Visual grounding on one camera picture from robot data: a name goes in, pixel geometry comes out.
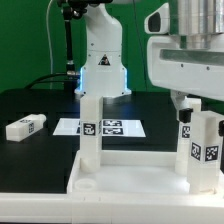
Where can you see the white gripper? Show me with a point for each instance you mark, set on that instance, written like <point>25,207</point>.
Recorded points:
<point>185,51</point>

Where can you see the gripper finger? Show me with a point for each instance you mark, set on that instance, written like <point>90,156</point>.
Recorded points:
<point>221,128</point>

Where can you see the white desk top panel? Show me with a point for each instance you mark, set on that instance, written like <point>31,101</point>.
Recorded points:
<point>138,177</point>

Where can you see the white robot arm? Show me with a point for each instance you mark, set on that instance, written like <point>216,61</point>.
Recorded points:
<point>103,72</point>

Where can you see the white tag sheet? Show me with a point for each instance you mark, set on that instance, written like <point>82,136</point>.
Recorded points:
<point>110,127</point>

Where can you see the white front fence bar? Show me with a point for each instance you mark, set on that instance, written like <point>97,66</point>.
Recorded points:
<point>97,208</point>

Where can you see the black camera pole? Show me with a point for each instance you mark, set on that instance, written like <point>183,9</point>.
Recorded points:
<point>72,74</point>

